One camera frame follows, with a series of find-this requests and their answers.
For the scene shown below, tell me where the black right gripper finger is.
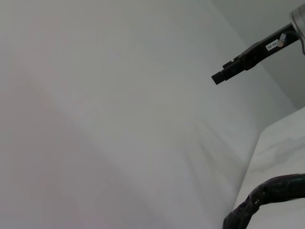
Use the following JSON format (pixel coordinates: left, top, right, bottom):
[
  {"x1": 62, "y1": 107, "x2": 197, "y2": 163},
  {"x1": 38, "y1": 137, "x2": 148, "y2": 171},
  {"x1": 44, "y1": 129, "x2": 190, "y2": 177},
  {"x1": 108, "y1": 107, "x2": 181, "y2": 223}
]
[{"x1": 211, "y1": 60, "x2": 246, "y2": 86}]

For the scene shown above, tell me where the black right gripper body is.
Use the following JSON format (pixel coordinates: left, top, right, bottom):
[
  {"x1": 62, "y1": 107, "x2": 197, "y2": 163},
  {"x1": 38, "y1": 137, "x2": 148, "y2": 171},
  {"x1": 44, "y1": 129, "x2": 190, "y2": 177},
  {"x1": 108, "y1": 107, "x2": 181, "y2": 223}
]
[{"x1": 234, "y1": 22, "x2": 301, "y2": 72}]

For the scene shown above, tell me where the black round teapot with handle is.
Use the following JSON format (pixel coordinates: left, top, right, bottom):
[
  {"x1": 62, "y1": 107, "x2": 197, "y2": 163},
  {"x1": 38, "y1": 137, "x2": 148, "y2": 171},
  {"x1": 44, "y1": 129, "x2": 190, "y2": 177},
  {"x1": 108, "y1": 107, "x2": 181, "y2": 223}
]
[{"x1": 222, "y1": 172, "x2": 305, "y2": 229}]

